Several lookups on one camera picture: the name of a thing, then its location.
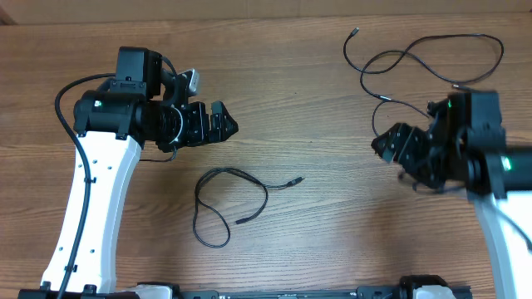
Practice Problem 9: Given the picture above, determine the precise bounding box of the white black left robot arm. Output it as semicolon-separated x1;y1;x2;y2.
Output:
19;47;239;298

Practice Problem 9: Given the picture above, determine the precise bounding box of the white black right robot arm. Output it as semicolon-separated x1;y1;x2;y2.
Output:
372;91;531;298

